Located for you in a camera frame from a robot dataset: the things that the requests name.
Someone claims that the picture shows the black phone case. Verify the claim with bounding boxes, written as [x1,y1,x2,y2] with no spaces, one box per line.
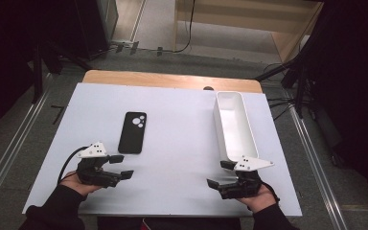
[117,111,148,155]

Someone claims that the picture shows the person's left hand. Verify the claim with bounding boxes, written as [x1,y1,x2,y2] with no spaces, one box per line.
[58,171,104,196]

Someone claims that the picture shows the wooden shelf unit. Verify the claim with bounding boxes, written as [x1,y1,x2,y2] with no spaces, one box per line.
[172,0,325,63]

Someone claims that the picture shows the black metal stand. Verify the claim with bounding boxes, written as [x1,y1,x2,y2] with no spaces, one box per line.
[32,41,94,104]
[253,47,320,119]

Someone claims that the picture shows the black hanging cable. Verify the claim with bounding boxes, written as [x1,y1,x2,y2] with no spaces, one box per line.
[159,0,196,55]

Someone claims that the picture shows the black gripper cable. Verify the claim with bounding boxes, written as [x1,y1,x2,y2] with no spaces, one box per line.
[262,181,281,204]
[57,146,89,186]

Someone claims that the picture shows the black floor cables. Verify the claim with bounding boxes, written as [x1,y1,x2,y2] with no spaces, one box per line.
[266,61,296,123]

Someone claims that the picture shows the black cabinet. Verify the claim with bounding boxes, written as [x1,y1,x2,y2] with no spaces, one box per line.
[75,0,119,60]

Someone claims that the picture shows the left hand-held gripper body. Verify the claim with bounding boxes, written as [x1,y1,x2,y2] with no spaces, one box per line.
[76,141,123,188]

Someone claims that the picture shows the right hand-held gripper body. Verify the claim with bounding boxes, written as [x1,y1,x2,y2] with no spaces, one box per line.
[217,155,275,200]

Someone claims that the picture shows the white board sheet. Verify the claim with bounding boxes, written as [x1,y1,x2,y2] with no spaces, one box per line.
[22,81,303,219]

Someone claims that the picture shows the metal floor rail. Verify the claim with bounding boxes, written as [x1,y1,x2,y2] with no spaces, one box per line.
[0,73,54,221]
[282,92,349,230]

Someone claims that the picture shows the white plastic bin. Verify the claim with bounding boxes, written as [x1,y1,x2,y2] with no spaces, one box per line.
[212,90,260,163]

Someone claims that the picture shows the person's right hand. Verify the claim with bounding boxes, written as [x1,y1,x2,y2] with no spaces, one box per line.
[236,183,279,214]

